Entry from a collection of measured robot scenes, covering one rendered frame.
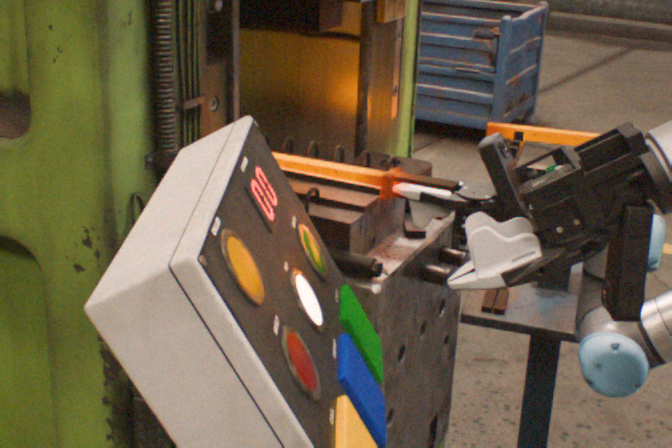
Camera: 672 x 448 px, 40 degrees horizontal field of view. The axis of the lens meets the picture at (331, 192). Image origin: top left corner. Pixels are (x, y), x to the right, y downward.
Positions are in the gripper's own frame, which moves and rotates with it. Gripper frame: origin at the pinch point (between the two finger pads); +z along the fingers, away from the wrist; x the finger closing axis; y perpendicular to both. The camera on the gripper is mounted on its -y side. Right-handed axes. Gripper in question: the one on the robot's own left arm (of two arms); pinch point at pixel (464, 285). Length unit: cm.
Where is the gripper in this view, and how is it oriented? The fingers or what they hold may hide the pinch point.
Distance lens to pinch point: 86.8
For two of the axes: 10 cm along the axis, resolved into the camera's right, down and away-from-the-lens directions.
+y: -4.7, -8.4, -2.9
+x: -0.2, 3.4, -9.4
